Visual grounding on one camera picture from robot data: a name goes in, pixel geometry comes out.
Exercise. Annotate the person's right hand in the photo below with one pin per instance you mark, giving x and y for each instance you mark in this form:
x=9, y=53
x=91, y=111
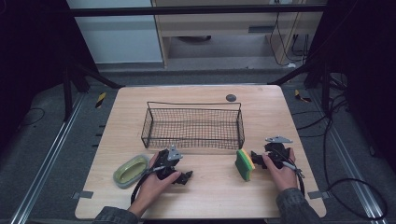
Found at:
x=281, y=177

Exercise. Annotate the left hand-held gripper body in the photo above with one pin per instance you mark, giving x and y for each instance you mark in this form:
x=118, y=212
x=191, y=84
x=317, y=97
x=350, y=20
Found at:
x=168, y=157

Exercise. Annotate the white cabinet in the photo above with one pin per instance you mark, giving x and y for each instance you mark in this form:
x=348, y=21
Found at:
x=118, y=37

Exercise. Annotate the aluminium floor rail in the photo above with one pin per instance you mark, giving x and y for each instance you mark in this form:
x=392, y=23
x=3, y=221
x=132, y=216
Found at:
x=351, y=161
x=46, y=161

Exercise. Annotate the green soap dish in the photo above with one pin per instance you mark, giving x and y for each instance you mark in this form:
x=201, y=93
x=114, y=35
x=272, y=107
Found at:
x=130, y=171

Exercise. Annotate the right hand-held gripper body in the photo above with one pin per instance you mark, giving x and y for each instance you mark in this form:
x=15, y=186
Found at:
x=276, y=149

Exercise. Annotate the yellow green sponge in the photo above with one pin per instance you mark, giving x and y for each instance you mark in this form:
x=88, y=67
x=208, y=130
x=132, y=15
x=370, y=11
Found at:
x=244, y=165

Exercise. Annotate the grey round table grommet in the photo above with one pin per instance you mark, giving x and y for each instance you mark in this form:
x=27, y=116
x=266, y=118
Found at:
x=231, y=97

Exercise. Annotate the black horizontal bar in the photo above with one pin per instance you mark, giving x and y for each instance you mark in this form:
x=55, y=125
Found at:
x=186, y=11

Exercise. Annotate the person's left hand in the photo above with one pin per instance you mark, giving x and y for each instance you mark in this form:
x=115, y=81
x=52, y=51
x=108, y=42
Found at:
x=152, y=189

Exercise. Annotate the yellow black striped tape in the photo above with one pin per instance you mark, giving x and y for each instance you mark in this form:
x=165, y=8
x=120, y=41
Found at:
x=300, y=97
x=100, y=100

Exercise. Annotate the light wooden desk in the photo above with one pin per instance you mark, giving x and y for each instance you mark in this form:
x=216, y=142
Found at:
x=224, y=28

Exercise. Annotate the black metal stand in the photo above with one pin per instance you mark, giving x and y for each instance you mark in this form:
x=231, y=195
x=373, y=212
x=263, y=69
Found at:
x=325, y=87
x=67, y=93

